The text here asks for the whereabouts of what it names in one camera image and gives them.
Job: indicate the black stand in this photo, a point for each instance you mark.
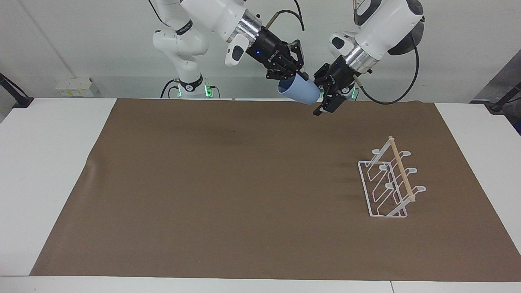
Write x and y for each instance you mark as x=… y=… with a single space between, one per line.
x=16 y=97
x=501 y=103

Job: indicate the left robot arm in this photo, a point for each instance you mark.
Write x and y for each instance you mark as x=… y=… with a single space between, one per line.
x=390 y=24

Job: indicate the light blue cup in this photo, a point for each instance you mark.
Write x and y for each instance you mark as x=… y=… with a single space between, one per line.
x=300 y=91

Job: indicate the white socket box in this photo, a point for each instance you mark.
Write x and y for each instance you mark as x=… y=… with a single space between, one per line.
x=75 y=87

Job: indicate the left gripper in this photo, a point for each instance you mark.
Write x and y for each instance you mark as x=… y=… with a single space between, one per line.
x=341 y=78

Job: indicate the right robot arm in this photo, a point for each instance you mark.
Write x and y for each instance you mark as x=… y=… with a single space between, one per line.
x=183 y=44

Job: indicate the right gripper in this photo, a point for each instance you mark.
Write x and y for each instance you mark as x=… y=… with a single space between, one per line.
x=269 y=49

